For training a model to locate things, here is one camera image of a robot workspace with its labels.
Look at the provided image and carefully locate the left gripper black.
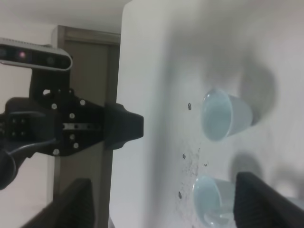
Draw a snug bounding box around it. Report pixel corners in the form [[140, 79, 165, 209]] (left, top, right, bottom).
[[4, 89, 144, 157]]

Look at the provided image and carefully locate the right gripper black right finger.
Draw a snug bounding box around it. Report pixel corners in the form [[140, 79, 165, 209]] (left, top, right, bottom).
[[233, 172, 304, 228]]

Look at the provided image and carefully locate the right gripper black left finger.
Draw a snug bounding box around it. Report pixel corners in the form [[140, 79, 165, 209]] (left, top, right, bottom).
[[23, 178, 95, 228]]

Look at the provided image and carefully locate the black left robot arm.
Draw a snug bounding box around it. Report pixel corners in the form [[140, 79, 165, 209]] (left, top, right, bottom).
[[0, 90, 144, 189]]

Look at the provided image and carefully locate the near blue porcelain teacup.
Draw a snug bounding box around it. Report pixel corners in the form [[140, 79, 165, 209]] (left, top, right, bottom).
[[192, 176, 236, 228]]

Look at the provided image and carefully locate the blue porcelain teacup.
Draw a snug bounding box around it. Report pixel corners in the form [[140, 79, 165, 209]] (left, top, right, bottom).
[[192, 176, 236, 228], [201, 89, 253, 142]]

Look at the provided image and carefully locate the far blue porcelain teacup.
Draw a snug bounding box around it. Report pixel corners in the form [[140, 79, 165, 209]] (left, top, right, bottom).
[[201, 89, 253, 142]]

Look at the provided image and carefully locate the brown wooden door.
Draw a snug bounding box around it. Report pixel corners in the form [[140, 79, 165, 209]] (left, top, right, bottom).
[[52, 26, 120, 228]]

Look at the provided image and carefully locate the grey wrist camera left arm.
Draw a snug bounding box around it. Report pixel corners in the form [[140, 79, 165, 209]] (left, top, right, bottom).
[[0, 38, 73, 71]]

